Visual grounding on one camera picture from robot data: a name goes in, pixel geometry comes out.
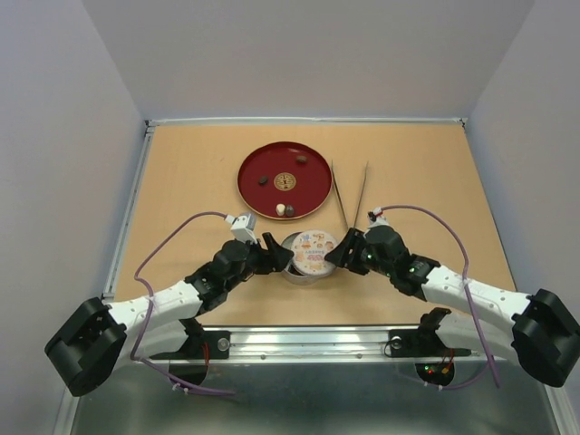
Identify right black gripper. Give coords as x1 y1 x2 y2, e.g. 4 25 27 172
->
324 226 393 277

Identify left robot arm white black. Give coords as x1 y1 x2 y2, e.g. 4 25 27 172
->
44 233 294 397

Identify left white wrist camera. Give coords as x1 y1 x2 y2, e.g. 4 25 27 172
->
230 212 257 244

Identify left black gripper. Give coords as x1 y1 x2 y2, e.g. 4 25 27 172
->
225 232 293 291

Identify silver metal tongs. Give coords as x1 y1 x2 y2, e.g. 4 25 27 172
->
330 161 370 231

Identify red round tray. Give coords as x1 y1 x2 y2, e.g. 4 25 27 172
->
237 141 333 220

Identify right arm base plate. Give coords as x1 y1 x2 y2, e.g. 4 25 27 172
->
383 307 472 358

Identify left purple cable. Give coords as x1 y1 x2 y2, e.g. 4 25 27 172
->
130 210 237 398

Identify silver tin lid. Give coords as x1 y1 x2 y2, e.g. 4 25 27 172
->
289 230 338 278

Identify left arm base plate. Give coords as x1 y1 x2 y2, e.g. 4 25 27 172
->
177 318 231 360

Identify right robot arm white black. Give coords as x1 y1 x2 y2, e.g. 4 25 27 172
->
325 226 579 387

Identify round silver tin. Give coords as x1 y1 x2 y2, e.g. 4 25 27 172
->
282 232 334 285

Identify aluminium mounting rail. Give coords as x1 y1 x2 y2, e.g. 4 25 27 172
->
149 322 513 363

